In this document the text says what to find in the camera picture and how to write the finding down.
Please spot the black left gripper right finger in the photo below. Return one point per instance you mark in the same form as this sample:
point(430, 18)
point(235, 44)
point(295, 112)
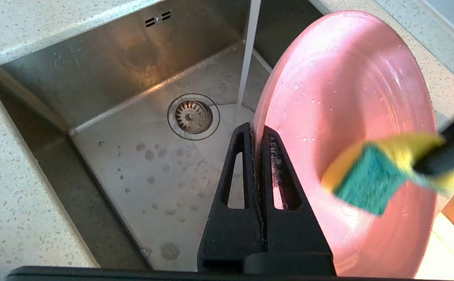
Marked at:
point(301, 242)

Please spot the round metal drain strainer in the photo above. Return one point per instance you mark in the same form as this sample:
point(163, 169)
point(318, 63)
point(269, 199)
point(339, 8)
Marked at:
point(192, 116)

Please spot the running tap water stream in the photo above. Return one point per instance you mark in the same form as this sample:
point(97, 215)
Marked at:
point(248, 54)

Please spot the stainless steel sink basin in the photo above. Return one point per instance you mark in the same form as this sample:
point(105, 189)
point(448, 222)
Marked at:
point(114, 70)

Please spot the pink plastic plate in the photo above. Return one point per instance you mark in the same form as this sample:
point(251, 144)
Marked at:
point(348, 78)

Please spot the yellow fish-shaped sponge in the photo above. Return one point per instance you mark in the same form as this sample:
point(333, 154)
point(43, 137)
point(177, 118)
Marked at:
point(367, 183)

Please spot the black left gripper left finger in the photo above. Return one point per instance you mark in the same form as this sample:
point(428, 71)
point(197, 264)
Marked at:
point(231, 242)

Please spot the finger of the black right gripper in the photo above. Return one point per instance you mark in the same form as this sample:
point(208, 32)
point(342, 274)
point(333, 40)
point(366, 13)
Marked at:
point(453, 148)

